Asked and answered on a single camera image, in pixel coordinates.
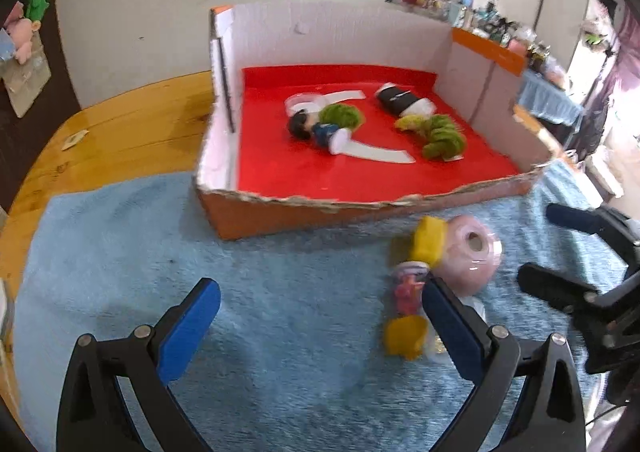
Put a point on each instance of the blue cloth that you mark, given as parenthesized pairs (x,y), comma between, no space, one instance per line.
(547,99)

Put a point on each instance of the purple curtain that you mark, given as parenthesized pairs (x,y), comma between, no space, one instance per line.
(617,81)

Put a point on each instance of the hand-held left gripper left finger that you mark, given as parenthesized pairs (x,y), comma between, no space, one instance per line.
(187,332)

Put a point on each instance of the large green plush toy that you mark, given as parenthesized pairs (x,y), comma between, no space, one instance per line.
(442,141)

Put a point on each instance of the clear round lid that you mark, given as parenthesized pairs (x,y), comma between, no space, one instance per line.
(300,101)

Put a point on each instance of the pink hanging plush toy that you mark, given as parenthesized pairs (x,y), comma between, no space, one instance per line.
(25,39)

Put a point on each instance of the dark-haired figurine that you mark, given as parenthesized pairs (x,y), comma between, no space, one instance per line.
(305,124)

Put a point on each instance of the blue fuzzy towel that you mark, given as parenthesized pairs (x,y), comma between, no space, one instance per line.
(300,307)

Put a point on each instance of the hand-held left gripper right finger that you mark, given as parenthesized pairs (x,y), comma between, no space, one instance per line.
(450,327)

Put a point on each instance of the orange cardboard box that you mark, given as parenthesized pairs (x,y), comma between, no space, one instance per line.
(260,222)

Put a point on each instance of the black and white plush toy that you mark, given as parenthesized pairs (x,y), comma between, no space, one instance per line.
(400,99)

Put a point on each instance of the cluttered shelf of bottles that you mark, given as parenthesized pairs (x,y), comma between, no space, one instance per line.
(500,26)

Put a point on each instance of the yellow round lid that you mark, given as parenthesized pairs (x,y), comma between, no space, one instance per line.
(430,242)

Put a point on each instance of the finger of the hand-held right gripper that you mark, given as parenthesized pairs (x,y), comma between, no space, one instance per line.
(550,282)
(575,219)

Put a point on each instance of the small green plush toy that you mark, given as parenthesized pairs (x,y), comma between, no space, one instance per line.
(342,115)

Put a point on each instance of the small paper card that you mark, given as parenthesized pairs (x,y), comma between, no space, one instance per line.
(75,139)

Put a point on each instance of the pink round device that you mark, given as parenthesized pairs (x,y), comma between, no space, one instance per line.
(475,272)

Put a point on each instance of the clear plastic pouch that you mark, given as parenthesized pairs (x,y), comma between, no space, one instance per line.
(27,86)

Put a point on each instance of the blue hanging plush toy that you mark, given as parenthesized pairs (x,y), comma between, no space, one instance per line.
(5,44)

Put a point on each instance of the yellow-green plush toy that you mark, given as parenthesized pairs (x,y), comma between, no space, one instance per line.
(411,123)

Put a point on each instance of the green hanging plush toy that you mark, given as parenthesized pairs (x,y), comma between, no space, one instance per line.
(37,4)

